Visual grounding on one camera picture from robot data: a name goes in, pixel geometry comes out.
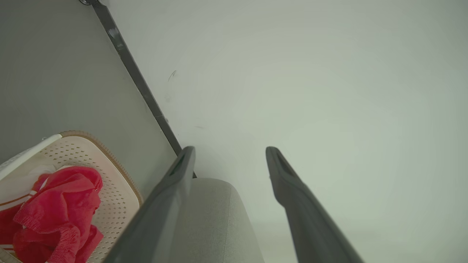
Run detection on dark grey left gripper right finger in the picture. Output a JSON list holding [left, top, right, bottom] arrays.
[[266, 146, 366, 263]]

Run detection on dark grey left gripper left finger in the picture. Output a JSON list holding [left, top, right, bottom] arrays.
[[104, 146, 196, 263]]

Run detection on red shorts with white stripe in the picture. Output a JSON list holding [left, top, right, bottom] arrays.
[[0, 166, 104, 263]]

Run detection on red jersey with white stripes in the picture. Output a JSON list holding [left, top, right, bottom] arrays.
[[0, 164, 59, 263]]

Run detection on grey fabric sofa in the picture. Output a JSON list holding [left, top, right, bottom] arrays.
[[168, 178, 265, 263]]

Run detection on cream perforated laundry basket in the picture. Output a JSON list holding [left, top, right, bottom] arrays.
[[0, 130, 143, 263]]

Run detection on black wall baseboard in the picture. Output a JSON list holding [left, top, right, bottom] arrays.
[[90, 0, 198, 179]]

